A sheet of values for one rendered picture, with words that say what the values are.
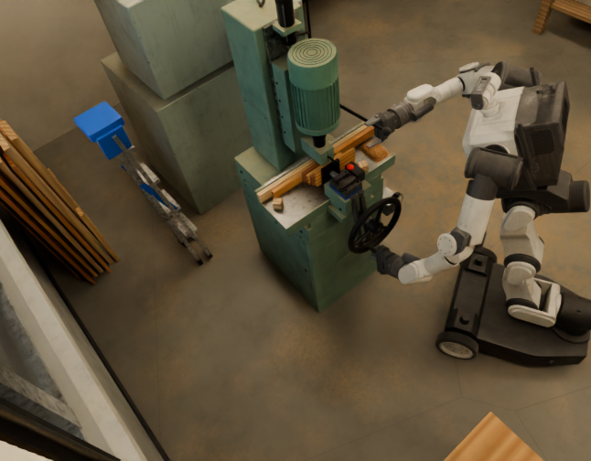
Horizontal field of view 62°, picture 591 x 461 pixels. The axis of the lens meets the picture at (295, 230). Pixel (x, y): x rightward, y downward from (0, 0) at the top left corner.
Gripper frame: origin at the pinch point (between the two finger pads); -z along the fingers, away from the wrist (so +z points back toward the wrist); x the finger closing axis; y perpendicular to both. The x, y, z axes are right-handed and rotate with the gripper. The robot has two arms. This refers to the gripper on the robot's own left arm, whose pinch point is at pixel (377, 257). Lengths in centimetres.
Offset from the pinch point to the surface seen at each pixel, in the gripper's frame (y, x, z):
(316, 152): 12, 45, -19
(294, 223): 29.4, 20.4, -13.1
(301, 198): 21.0, 27.2, -20.0
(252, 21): 32, 97, -16
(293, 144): 16, 48, -29
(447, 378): -35, -77, 1
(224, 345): 52, -58, -74
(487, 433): -3, -55, 54
